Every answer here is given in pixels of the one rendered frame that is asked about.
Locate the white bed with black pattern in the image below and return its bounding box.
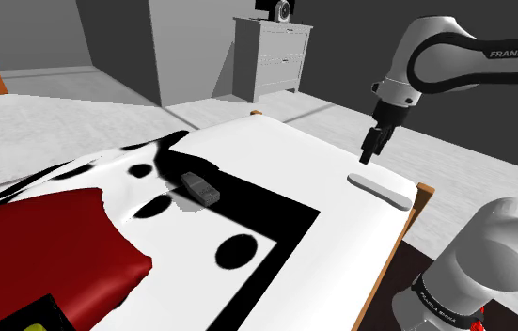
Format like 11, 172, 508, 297
0, 109, 436, 331

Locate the black box with yellow mark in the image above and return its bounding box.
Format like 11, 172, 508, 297
0, 292, 77, 331

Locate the grey chest of drawers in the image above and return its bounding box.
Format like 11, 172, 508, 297
232, 0, 314, 104

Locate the grey remote control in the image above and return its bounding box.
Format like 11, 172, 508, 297
180, 171, 221, 206

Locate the flat white oblong object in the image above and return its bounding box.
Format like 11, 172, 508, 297
346, 172, 414, 212

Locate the dark red pillow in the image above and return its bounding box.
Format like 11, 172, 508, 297
0, 186, 154, 331

